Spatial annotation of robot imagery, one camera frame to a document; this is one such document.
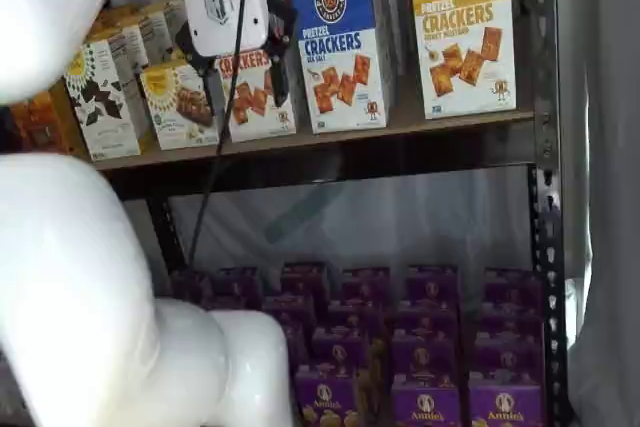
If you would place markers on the dark metal shelf rack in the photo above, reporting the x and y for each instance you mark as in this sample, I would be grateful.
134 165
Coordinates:
547 147

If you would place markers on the blue white pretzel crackers box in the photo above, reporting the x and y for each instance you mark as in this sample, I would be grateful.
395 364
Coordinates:
345 47

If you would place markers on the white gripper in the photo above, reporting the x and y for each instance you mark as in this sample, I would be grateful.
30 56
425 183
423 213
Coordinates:
220 2

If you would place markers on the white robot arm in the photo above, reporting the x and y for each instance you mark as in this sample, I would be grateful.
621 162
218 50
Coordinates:
75 272

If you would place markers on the Simple Mills almond bars box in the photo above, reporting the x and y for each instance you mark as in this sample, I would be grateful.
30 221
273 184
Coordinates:
175 107

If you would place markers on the gray curtain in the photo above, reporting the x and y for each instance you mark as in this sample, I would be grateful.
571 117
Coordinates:
600 147

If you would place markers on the dark orange snack box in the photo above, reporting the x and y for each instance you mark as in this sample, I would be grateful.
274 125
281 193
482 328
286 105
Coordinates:
40 122

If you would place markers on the yellow pretzel crackers box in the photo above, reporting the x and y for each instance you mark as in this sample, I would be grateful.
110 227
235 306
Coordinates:
465 32

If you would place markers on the purple Annie's box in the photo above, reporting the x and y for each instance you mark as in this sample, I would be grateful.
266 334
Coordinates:
432 282
340 349
287 309
425 354
305 279
507 359
367 282
512 289
325 397
192 287
357 314
505 407
427 317
235 282
510 322
425 402

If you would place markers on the orange cheddar pretzel crackers box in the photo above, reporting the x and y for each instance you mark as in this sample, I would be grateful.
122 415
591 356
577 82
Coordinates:
250 112

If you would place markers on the wooden shelf board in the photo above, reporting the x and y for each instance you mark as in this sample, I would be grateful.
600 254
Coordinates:
350 139

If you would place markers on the white backdrop cloth teal logo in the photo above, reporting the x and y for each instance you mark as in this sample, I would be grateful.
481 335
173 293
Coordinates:
350 217

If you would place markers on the Simple Mills Sweet Thins box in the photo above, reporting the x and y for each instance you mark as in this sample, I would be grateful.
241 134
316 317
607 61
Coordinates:
100 102
125 47
152 37
172 22

